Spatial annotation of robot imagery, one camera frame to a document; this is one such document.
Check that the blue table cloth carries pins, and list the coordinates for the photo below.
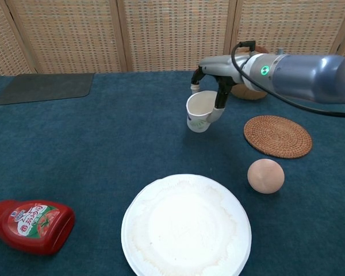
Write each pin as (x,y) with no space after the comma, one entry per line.
(89,143)

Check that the peach-coloured ball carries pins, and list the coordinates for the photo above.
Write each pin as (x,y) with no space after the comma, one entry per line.
(266,176)

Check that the dark grey mat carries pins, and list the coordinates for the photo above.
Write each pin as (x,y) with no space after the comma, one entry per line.
(46,87)

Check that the red ketchup bottle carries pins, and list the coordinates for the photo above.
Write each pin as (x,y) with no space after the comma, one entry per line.
(34,227)

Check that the brown plush toy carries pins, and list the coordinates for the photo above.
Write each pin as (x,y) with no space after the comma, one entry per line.
(247,93)

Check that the round woven coaster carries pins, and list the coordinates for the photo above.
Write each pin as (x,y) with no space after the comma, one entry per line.
(277,136)

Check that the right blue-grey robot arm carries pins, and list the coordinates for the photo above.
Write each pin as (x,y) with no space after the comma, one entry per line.
(304,77)

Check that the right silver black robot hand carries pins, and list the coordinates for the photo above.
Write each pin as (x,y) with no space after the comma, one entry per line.
(221,67)

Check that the white paper plate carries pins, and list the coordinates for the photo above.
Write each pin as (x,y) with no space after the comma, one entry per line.
(187,230)

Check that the small white paper cup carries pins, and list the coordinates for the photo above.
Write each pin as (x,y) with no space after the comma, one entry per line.
(199,112)

